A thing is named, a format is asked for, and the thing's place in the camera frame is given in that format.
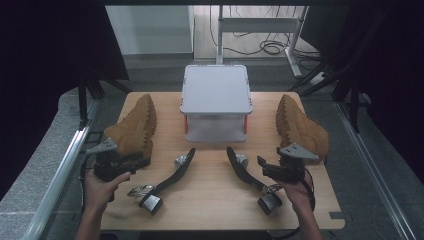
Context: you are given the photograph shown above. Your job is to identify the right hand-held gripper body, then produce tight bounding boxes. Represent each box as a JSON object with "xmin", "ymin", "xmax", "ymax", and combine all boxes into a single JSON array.
[{"xmin": 262, "ymin": 143, "xmax": 319, "ymax": 184}]

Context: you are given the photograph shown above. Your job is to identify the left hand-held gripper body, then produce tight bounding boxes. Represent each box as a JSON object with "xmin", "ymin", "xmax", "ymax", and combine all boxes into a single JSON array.
[{"xmin": 87, "ymin": 138, "xmax": 136, "ymax": 183}]

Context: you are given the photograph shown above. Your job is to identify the tan suede boot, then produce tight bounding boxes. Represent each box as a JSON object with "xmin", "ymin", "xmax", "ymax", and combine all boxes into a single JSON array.
[
  {"xmin": 103, "ymin": 93, "xmax": 158, "ymax": 167},
  {"xmin": 275, "ymin": 94, "xmax": 330, "ymax": 165}
]

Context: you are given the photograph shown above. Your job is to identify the person's right hand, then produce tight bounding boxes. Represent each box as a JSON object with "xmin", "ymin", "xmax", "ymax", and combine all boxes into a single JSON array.
[{"xmin": 279, "ymin": 178, "xmax": 315, "ymax": 215}]

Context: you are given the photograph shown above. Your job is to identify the person's left hand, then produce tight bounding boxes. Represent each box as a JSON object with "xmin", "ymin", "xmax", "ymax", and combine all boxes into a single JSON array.
[{"xmin": 83, "ymin": 169, "xmax": 132, "ymax": 212}]

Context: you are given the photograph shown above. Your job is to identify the black metal stand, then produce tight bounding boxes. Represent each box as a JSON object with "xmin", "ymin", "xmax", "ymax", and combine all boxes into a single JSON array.
[
  {"xmin": 77, "ymin": 74, "xmax": 133, "ymax": 127},
  {"xmin": 289, "ymin": 63, "xmax": 372, "ymax": 134}
]

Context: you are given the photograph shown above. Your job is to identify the white power strip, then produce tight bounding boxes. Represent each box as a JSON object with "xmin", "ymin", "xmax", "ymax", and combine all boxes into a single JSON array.
[{"xmin": 309, "ymin": 71, "xmax": 328, "ymax": 86}]

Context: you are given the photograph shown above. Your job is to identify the dark curtain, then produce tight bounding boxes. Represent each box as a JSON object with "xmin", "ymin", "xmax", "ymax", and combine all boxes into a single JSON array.
[
  {"xmin": 0, "ymin": 0, "xmax": 130, "ymax": 201},
  {"xmin": 301, "ymin": 0, "xmax": 424, "ymax": 184}
]

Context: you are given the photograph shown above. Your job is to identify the white panel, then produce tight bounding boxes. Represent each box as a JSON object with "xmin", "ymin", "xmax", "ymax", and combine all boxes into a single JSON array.
[{"xmin": 105, "ymin": 4, "xmax": 195, "ymax": 56}]

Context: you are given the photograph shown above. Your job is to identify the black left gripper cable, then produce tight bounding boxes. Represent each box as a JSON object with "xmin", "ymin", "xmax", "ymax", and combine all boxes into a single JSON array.
[{"xmin": 79, "ymin": 154, "xmax": 93, "ymax": 214}]

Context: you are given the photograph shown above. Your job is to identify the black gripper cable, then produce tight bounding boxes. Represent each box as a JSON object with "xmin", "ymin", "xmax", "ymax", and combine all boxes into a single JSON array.
[
  {"xmin": 79, "ymin": 154, "xmax": 93, "ymax": 214},
  {"xmin": 269, "ymin": 168, "xmax": 317, "ymax": 240}
]

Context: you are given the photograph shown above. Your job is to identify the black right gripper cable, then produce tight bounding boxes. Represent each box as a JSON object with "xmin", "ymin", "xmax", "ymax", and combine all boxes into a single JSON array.
[{"xmin": 269, "ymin": 168, "xmax": 317, "ymax": 240}]

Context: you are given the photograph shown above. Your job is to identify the aluminium rail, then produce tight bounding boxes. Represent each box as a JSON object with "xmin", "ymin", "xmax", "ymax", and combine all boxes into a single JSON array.
[
  {"xmin": 21, "ymin": 126, "xmax": 92, "ymax": 240},
  {"xmin": 334, "ymin": 101, "xmax": 418, "ymax": 240}
]

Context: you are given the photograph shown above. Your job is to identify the black floor cables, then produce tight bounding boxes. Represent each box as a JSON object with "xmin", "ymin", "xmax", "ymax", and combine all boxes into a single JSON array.
[{"xmin": 209, "ymin": 4, "xmax": 322, "ymax": 63}]

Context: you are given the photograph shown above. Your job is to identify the white metal desk frame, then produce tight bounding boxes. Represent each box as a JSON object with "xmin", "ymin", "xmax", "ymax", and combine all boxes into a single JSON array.
[{"xmin": 215, "ymin": 4, "xmax": 307, "ymax": 79}]

